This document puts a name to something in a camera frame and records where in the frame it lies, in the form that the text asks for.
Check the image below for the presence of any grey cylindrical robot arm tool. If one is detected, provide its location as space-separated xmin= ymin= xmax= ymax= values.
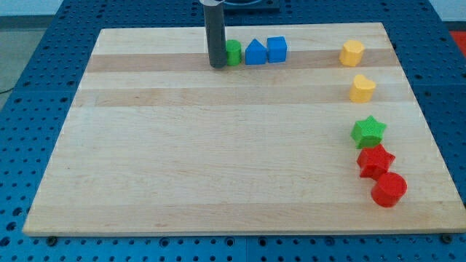
xmin=200 ymin=0 xmax=227 ymax=69

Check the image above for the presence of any green star block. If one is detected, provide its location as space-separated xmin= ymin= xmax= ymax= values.
xmin=350 ymin=115 xmax=387 ymax=149

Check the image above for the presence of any red star block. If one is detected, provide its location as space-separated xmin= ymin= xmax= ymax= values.
xmin=357 ymin=144 xmax=395 ymax=180

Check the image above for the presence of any light wooden board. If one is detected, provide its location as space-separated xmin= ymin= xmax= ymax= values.
xmin=23 ymin=23 xmax=465 ymax=237

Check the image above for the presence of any blue house-shaped block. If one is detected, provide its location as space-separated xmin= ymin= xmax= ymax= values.
xmin=245 ymin=39 xmax=267 ymax=65

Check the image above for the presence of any green cylinder block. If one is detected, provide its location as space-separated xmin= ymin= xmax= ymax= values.
xmin=226 ymin=39 xmax=242 ymax=66

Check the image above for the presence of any blue cube block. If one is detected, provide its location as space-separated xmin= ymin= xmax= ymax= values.
xmin=266 ymin=36 xmax=288 ymax=63

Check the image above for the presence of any yellow heart block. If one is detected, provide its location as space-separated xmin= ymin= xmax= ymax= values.
xmin=349 ymin=74 xmax=376 ymax=103

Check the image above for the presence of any yellow hexagon block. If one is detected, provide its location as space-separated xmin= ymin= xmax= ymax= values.
xmin=339 ymin=39 xmax=365 ymax=67

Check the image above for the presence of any red cylinder block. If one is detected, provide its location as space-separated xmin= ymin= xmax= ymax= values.
xmin=371 ymin=172 xmax=408 ymax=207

